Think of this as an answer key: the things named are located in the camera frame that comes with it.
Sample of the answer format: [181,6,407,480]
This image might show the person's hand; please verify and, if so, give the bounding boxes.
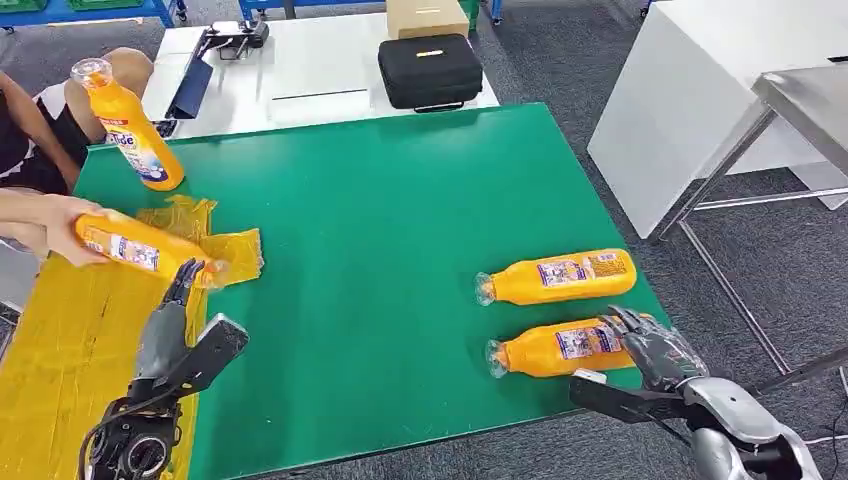
[26,193,113,268]

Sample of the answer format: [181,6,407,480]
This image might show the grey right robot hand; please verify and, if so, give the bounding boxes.
[598,305,711,393]

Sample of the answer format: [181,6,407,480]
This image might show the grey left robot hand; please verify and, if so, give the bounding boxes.
[135,258,207,384]

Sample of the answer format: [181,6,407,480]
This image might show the orange drink bottle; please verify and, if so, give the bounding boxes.
[74,210,229,291]
[473,248,639,309]
[70,57,186,193]
[484,312,658,381]

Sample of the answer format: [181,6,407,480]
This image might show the person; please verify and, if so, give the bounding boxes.
[0,47,155,268]

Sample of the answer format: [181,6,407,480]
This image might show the blue shelf rack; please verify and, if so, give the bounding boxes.
[237,0,505,29]
[0,0,189,33]

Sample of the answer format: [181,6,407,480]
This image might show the black handheld controller device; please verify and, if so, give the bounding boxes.
[197,19,271,62]

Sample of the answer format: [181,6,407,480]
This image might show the white cabinet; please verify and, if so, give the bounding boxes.
[586,0,848,240]

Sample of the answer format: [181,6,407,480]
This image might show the green table mat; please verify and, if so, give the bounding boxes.
[72,101,670,480]

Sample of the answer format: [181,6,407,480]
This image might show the white table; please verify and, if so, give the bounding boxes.
[140,13,501,142]

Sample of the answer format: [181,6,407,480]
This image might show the black carrying case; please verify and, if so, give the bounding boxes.
[377,33,484,114]

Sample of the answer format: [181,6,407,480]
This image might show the cardboard box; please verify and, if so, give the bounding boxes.
[386,0,471,41]

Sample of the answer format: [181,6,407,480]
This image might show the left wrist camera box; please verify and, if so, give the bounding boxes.
[153,313,251,399]

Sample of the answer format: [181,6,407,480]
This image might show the black floor cable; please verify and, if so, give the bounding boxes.
[828,397,848,480]

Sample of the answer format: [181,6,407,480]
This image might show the steel frame table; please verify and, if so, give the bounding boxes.
[652,64,848,396]

